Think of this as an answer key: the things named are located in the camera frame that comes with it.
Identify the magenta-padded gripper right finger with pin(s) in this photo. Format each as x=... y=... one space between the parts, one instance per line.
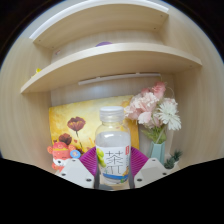
x=138 y=160

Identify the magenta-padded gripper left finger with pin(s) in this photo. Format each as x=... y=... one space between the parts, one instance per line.
x=88 y=160

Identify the clear plastic drink bottle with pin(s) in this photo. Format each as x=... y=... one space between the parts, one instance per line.
x=112 y=146

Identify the teal faceted vase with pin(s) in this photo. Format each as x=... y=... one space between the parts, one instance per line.
x=156 y=151

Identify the red plush toy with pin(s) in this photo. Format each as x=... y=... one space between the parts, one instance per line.
x=60 y=155

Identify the small potted succulent plant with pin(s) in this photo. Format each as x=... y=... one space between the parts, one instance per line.
x=173 y=158

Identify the yellow poppy flower painting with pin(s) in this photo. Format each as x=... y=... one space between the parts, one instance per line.
x=83 y=113

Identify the pink and white flower bouquet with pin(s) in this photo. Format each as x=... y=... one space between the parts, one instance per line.
x=148 y=106

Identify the white light bar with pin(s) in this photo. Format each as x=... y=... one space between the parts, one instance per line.
x=120 y=78

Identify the light wooden shelf unit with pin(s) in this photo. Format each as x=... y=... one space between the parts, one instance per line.
x=110 y=58

